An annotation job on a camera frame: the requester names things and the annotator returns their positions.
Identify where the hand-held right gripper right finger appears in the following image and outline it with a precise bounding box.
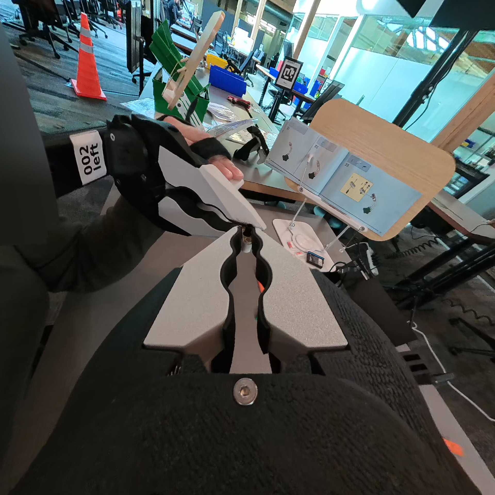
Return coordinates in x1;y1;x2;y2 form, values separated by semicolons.
253;228;349;374

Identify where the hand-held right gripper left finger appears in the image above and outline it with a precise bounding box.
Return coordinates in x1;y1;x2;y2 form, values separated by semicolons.
143;226;237;374

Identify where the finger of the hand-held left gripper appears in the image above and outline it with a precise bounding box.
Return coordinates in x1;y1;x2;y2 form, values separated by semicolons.
158;146;267;232
159;195;234;237

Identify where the person's left forearm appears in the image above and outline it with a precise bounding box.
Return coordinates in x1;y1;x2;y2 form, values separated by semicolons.
0;193;171;295

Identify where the brown wooden desk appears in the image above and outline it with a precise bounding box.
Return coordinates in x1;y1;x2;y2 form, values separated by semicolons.
425;189;495;245

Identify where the person's left hand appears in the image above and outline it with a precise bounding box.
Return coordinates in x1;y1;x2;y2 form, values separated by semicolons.
162;115;245;182

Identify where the wood-edged grey table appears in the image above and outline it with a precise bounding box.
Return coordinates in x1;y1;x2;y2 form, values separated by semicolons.
139;62;321;202

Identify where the clear plastic bag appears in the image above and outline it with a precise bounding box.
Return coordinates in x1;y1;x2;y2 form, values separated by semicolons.
209;104;259;141

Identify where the white power strip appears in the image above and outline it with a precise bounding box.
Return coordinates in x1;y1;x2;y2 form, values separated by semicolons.
358;244;380;277

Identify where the dark flat panel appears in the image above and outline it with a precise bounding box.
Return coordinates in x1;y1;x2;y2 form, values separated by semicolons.
348;278;418;345

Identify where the green paper bag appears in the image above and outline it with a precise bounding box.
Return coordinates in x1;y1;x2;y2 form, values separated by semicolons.
149;19;211;128

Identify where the orange traffic cone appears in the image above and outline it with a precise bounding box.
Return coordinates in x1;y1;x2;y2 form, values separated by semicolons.
71;12;108;102

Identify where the blue storage bin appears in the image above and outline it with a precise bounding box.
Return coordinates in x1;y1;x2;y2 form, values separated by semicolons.
209;66;247;97

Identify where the light blue instruction booklet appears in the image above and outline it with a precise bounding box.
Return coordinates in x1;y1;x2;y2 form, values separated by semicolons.
265;118;422;237

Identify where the grey battery charger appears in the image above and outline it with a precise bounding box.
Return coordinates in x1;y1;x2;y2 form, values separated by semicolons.
398;350;434;385

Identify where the wooden book stand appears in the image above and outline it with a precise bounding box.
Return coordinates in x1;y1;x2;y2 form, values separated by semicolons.
273;98;457;273
162;10;226;111

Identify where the black white marker sign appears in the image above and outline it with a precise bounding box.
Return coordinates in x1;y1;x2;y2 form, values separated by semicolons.
275;56;303;91

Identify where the black light stand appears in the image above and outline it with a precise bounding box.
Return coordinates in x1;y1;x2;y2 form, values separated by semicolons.
387;29;495;358

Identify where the black light panel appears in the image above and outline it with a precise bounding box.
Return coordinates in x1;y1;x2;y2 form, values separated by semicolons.
398;0;495;28

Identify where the black handled tool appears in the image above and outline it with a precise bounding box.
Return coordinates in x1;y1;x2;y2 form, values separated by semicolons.
233;126;271;164

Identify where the coiled black cable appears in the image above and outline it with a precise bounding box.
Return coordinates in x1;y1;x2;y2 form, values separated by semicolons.
383;235;442;260

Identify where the white cable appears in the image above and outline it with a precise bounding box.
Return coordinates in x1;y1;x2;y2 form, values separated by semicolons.
410;321;495;411

